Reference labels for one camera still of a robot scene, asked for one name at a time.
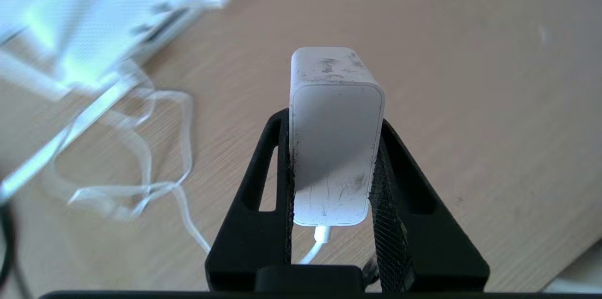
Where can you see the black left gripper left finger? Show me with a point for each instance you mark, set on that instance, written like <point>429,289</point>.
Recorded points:
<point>235,252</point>

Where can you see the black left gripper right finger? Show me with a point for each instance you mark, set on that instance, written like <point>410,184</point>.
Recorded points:
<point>423,252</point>

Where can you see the white power adapter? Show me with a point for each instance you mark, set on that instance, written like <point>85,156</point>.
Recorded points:
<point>336,148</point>

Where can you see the white router with four antennas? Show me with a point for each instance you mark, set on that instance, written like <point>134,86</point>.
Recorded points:
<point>94,21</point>

